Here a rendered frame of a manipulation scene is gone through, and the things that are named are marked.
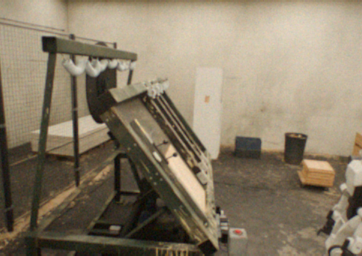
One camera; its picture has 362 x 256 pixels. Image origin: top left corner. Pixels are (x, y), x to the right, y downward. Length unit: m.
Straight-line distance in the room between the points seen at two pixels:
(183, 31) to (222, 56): 1.24
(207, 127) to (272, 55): 2.56
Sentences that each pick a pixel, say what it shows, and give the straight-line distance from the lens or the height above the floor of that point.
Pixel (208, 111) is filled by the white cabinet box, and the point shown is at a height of 1.10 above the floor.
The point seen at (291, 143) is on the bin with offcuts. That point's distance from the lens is 6.77.
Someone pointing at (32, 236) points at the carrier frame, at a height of 0.79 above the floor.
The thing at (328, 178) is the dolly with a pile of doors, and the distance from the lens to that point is 5.63.
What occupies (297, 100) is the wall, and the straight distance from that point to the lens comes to 7.75.
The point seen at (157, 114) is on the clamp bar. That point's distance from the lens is 2.79.
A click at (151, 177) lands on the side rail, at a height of 1.32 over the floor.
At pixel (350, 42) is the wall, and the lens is 7.96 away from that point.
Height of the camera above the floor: 2.05
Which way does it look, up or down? 12 degrees down
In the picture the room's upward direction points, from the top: 3 degrees clockwise
